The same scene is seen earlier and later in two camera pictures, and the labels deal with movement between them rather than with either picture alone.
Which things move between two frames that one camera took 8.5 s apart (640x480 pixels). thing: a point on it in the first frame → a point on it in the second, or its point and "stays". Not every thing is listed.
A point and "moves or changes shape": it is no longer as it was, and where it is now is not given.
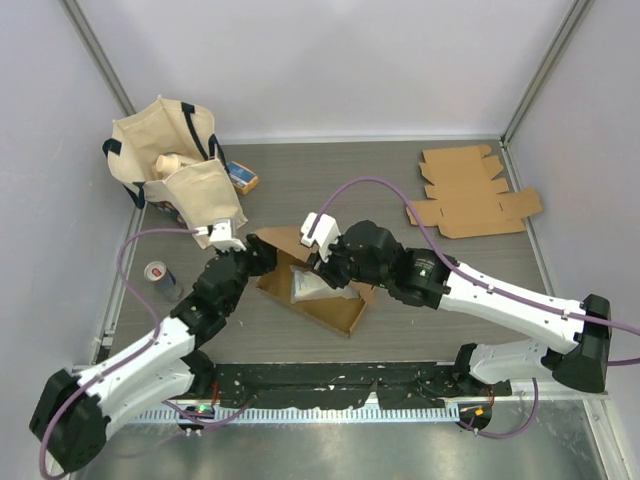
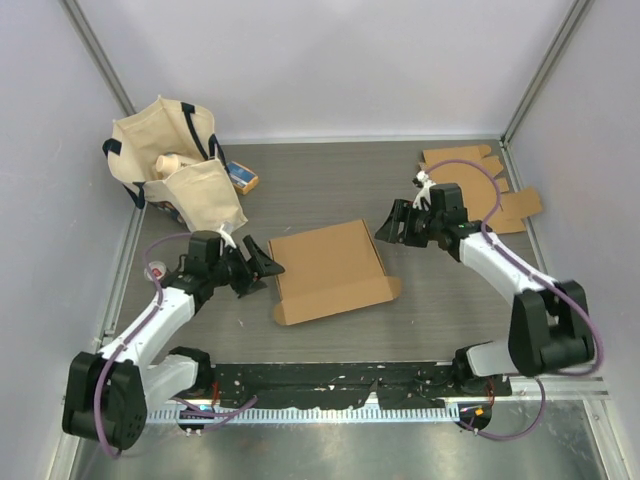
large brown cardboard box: [341, 315] moves or changes shape
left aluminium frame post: [74, 15] stays
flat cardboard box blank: [466, 200] stays
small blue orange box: [243, 178] stays
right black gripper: [328, 270] → [403, 211]
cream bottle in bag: [169, 163] stays
